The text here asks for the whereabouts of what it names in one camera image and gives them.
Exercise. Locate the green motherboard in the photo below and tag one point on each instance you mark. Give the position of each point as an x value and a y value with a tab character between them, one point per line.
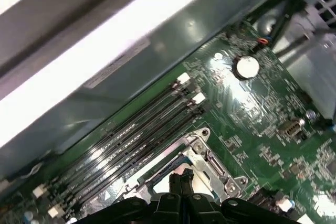
262	129

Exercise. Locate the silver CPU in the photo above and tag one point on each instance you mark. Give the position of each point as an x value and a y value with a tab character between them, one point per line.
161	188

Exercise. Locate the black open PC case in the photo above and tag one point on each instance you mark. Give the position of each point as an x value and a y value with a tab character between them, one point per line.
157	37

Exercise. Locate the silver coin battery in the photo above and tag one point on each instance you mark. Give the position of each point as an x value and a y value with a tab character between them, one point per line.
246	66

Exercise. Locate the metal socket cover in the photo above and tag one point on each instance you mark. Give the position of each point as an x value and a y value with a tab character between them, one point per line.
203	175

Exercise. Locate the silver internal USB port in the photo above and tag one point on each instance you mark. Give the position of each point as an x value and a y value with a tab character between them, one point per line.
290	129

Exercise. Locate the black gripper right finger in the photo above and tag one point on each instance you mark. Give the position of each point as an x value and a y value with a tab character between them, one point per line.
199	208

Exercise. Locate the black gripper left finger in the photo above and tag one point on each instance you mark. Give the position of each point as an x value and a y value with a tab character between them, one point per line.
168	208

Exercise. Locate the black RAM slot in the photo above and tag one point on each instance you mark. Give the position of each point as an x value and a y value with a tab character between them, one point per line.
118	161
118	145
118	176
118	130

